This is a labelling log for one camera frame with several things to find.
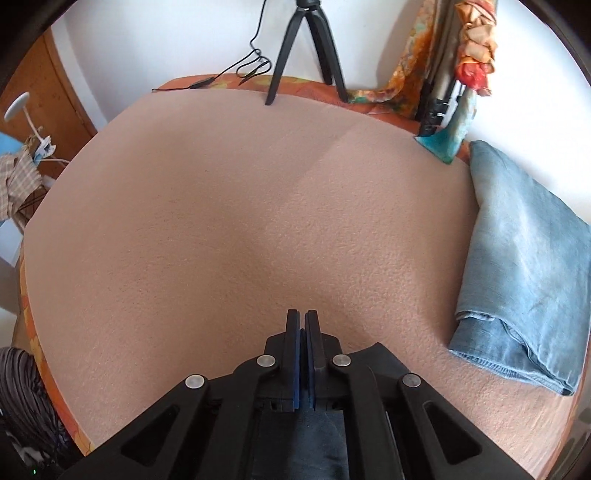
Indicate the black tripod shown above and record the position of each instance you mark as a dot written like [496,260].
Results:
[286,46]

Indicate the beige plaid cloth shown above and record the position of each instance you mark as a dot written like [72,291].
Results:
[18,180]

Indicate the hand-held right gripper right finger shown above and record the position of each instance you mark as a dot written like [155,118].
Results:
[311,350]

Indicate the teal cloth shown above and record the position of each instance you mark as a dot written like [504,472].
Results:
[445,143]

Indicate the peach fleece blanket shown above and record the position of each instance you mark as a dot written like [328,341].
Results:
[231,207]

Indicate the orange patterned curtain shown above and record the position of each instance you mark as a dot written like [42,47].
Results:
[415,55]

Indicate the folded light blue jeans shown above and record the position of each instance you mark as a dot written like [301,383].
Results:
[517,230]

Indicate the orange patterned bed sheet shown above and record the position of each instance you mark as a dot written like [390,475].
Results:
[304,88]

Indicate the wooden door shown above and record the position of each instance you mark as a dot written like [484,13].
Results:
[51,92]

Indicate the white clip lamp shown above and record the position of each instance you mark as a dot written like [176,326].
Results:
[16,106]

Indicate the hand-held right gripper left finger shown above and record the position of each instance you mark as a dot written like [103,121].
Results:
[292,350]

